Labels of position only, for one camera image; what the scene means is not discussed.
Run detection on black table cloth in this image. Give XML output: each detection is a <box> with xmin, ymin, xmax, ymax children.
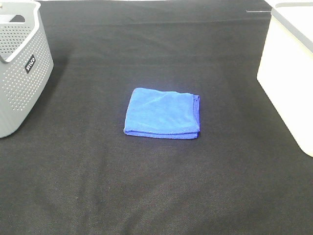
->
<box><xmin>0</xmin><ymin>0</ymin><xmax>313</xmax><ymax>235</ymax></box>

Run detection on white storage box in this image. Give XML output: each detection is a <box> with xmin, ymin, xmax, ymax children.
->
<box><xmin>257</xmin><ymin>1</ymin><xmax>313</xmax><ymax>156</ymax></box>

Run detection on grey perforated plastic basket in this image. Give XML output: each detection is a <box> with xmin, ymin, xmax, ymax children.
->
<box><xmin>0</xmin><ymin>0</ymin><xmax>54</xmax><ymax>138</ymax></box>

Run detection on blue microfiber towel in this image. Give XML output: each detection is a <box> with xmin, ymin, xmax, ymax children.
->
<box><xmin>124</xmin><ymin>88</ymin><xmax>201</xmax><ymax>140</ymax></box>

